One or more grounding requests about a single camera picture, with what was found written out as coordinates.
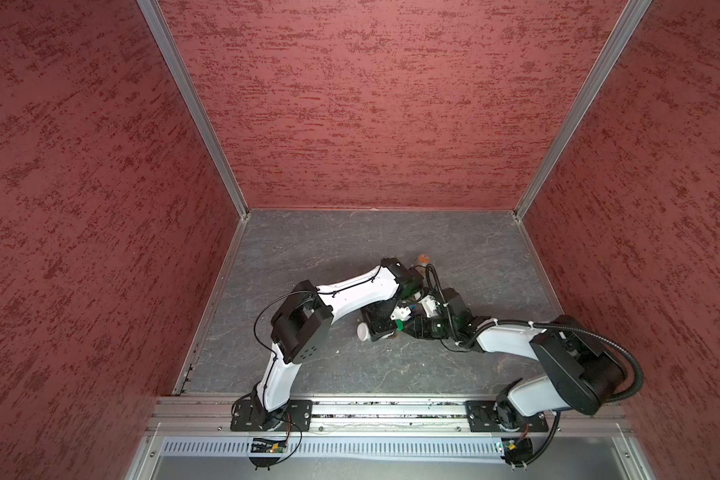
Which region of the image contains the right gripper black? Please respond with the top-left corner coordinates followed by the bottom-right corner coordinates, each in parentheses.
top-left (398, 314), bottom-right (456, 340)

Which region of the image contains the white pill bottle green cap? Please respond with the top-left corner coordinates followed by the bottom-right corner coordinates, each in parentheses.
top-left (356, 319), bottom-right (404, 342)

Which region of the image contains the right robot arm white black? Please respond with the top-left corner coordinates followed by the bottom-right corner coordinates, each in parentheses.
top-left (391, 289), bottom-right (627, 432)

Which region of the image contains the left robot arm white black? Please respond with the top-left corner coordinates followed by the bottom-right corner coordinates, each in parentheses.
top-left (252, 258), bottom-right (424, 430)

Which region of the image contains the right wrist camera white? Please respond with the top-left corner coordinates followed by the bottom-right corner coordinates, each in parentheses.
top-left (419, 295), bottom-right (439, 318)

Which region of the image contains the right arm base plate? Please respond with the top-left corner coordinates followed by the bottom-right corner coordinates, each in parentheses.
top-left (464, 400), bottom-right (549, 434)

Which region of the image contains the right controller board with wires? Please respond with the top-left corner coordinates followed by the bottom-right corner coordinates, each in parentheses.
top-left (502, 412), bottom-right (561, 470)

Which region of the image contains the controller board with wires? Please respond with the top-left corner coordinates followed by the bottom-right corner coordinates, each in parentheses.
top-left (502, 412), bottom-right (561, 470)
top-left (248, 420), bottom-right (304, 470)

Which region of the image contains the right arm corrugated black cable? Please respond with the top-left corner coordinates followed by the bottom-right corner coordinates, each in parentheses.
top-left (424, 263), bottom-right (646, 404)

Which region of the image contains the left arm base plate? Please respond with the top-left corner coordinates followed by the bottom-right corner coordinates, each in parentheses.
top-left (229, 398), bottom-right (313, 432)

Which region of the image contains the left controller board with wires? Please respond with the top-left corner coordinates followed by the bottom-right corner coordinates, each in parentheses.
top-left (248, 420), bottom-right (304, 470)

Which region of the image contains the white slotted cable duct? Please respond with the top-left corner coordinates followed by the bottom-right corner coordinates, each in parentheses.
top-left (160, 436), bottom-right (503, 463)

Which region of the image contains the aluminium front rail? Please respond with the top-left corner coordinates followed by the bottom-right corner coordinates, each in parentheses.
top-left (149, 395), bottom-right (631, 437)

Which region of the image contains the left aluminium corner post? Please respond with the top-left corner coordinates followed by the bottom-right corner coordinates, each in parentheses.
top-left (137, 0), bottom-right (250, 221)

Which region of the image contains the aluminium corner post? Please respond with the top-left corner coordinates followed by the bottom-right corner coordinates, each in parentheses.
top-left (137, 0), bottom-right (250, 221)
top-left (514, 0), bottom-right (652, 223)

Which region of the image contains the right aluminium corner post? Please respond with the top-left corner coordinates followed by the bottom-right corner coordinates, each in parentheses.
top-left (514, 0), bottom-right (652, 223)

